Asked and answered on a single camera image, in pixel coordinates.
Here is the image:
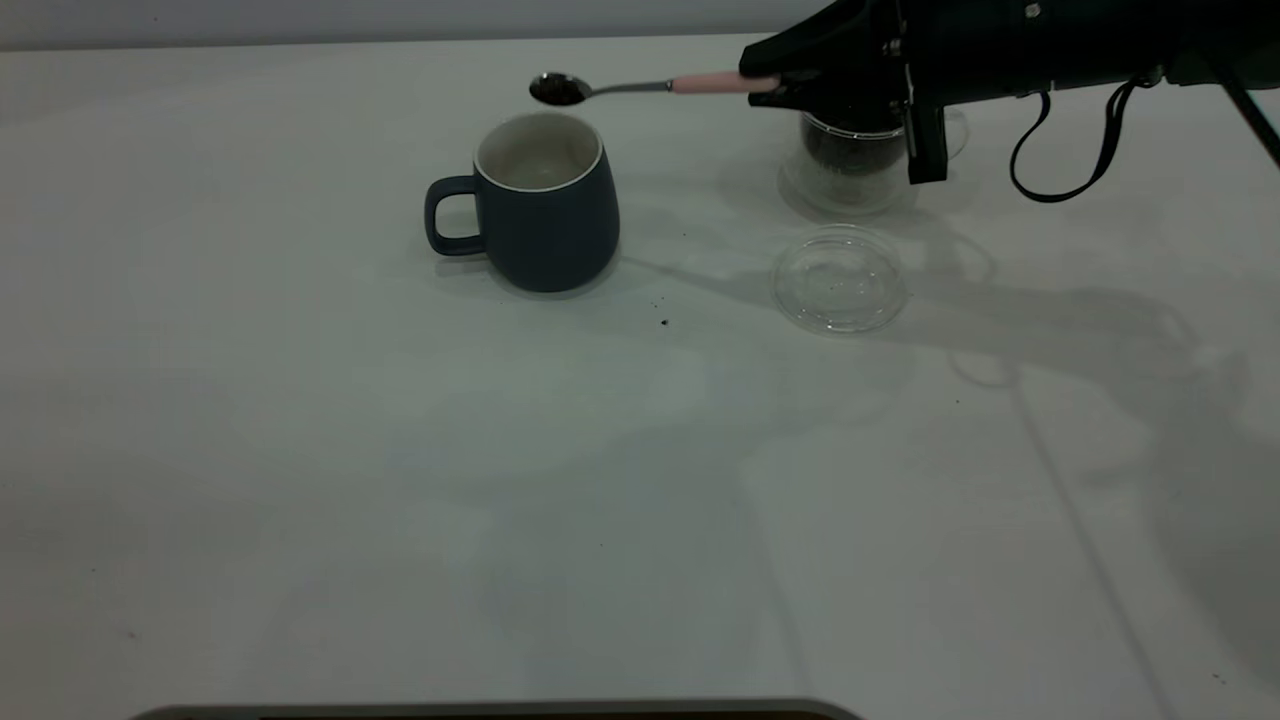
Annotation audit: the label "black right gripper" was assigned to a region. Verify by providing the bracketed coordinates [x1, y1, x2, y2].
[740, 0, 1021, 186]

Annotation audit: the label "pink-handled metal spoon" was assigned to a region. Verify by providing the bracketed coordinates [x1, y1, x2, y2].
[528, 72, 783, 107]

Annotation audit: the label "dark grey ceramic mug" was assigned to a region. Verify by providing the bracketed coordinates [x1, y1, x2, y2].
[424, 112, 621, 294]

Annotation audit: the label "dark coffee beans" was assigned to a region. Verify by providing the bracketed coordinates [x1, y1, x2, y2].
[805, 125, 907, 183]

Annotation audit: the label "clear round glass lid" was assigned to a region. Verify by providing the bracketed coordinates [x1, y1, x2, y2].
[772, 225, 909, 334]

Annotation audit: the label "clear double-wall glass cup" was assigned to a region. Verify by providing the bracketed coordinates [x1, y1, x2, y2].
[782, 105, 971, 217]

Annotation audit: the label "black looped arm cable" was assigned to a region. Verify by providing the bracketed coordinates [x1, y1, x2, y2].
[1010, 80, 1143, 204]

